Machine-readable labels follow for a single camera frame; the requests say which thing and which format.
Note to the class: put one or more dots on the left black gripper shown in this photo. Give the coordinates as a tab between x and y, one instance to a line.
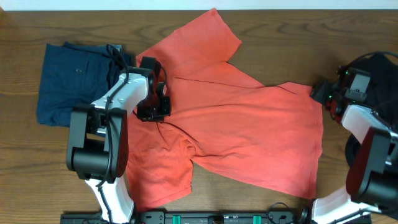
154	109

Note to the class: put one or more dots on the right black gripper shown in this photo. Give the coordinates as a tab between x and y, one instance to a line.
319	92

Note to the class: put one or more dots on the red t-shirt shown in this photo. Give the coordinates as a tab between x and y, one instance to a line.
222	120

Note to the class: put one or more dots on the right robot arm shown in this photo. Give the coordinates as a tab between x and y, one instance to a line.
371	183

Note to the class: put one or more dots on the black garment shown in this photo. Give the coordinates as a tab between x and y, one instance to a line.
380	106

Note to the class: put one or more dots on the folded navy blue pants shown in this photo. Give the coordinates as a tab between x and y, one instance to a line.
74	74

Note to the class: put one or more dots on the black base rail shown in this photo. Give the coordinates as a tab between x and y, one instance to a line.
278	213

